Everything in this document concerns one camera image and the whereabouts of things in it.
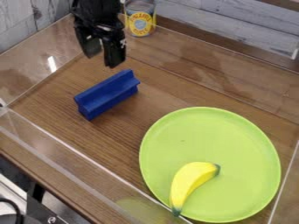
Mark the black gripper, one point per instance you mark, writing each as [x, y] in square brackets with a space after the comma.
[97, 16]

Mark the blue block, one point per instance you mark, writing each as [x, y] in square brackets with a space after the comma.
[107, 94]

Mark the green plate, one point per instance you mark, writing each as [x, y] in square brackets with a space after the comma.
[204, 134]

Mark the yellow labelled tin can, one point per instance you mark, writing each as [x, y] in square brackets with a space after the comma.
[141, 17]

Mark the yellow toy banana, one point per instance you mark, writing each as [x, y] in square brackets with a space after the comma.
[193, 176]

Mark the clear acrylic front wall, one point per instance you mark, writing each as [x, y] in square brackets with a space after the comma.
[82, 164]

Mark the black metal mount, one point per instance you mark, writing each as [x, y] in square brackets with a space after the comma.
[37, 209]

